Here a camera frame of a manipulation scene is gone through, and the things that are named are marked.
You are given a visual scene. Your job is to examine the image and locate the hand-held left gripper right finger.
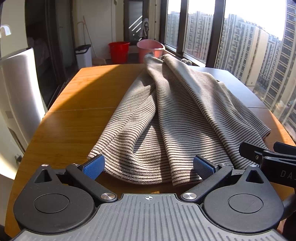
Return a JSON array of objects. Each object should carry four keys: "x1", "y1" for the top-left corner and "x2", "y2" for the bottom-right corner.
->
[{"x1": 181, "y1": 155, "x2": 265, "y2": 204}]

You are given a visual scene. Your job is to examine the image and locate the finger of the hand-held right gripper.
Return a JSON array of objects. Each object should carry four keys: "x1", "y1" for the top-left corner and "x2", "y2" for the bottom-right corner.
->
[
  {"x1": 274, "y1": 142, "x2": 296, "y2": 156},
  {"x1": 239, "y1": 142, "x2": 275, "y2": 163}
]

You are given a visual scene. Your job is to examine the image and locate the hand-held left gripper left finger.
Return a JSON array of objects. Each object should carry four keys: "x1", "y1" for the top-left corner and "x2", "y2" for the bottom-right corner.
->
[{"x1": 35, "y1": 154, "x2": 117, "y2": 202}]

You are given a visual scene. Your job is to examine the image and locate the striped knit sweater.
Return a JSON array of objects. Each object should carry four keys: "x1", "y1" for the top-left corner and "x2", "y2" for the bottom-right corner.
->
[{"x1": 87, "y1": 54, "x2": 271, "y2": 187}]

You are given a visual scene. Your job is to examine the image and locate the apartment buildings outside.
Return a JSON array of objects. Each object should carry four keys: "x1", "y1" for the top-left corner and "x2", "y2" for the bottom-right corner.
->
[{"x1": 166, "y1": 10, "x2": 296, "y2": 130}]

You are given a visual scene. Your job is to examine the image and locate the straw broom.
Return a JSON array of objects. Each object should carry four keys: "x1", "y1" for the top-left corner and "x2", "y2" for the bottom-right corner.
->
[{"x1": 83, "y1": 16, "x2": 107, "y2": 66}]

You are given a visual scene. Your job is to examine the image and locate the white floor appliance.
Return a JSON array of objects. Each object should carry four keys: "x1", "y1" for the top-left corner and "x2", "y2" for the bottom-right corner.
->
[{"x1": 0, "y1": 47, "x2": 45, "y2": 181}]

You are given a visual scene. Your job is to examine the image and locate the white trash bin black lid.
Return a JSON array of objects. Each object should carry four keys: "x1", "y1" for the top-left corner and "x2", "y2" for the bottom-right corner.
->
[{"x1": 74, "y1": 44, "x2": 92, "y2": 69}]

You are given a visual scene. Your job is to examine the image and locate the red plastic bucket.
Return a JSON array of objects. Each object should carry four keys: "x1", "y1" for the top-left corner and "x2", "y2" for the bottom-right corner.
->
[{"x1": 108, "y1": 41, "x2": 130, "y2": 65}]

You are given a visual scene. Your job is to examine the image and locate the pink plastic bucket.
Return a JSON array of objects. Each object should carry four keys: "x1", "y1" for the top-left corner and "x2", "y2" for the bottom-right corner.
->
[{"x1": 137, "y1": 39, "x2": 165, "y2": 64}]

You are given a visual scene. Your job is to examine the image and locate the dark door with glass pane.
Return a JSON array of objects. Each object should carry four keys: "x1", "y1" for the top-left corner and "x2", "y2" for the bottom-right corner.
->
[{"x1": 124, "y1": 0, "x2": 151, "y2": 42}]

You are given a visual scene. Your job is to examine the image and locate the black window frame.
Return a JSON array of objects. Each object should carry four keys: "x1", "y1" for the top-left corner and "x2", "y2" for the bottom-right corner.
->
[{"x1": 159, "y1": 0, "x2": 232, "y2": 69}]

